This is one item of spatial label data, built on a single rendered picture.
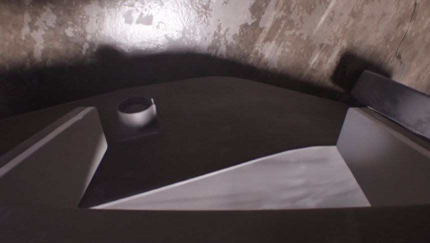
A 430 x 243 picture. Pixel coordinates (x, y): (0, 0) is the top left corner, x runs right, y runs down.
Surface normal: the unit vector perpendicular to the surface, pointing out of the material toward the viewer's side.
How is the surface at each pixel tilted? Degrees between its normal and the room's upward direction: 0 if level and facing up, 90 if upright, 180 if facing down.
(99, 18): 0
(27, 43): 0
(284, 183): 0
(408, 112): 73
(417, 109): 67
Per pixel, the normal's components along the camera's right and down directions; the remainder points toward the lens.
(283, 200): 0.39, 0.52
